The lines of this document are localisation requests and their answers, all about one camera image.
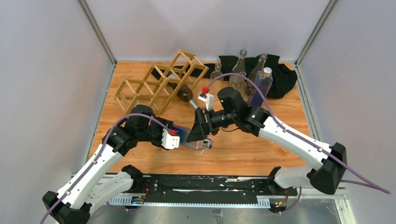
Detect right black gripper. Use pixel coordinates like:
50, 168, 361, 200
186, 107, 238, 142

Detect dark bottle grey cap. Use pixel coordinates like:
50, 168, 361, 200
177, 84, 199, 110

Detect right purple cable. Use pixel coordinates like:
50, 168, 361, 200
201, 73, 391, 214

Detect blue bottle silver cap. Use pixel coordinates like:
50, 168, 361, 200
172, 125, 212, 150

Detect clear square bottle silver cap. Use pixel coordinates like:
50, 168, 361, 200
229, 71, 247, 97

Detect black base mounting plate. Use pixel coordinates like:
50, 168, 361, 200
113, 174, 298, 205

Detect wooden lattice wine rack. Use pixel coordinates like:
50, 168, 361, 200
114, 49, 209, 115

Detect blue BLU labelled bottle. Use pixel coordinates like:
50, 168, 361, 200
247, 67, 273, 107

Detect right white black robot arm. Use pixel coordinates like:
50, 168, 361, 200
186, 87, 347, 195

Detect aluminium frame rails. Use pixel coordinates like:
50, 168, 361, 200
64, 172, 347, 213

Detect clear bottle gold black label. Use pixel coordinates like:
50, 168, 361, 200
229, 49, 247, 87

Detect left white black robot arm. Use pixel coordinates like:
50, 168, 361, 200
40, 105, 180, 224

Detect clear bottle white label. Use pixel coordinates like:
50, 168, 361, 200
245, 53, 268, 95

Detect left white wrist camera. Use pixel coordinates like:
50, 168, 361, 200
161, 129, 180, 150

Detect black cloth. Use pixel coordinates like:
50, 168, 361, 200
173, 54, 298, 100

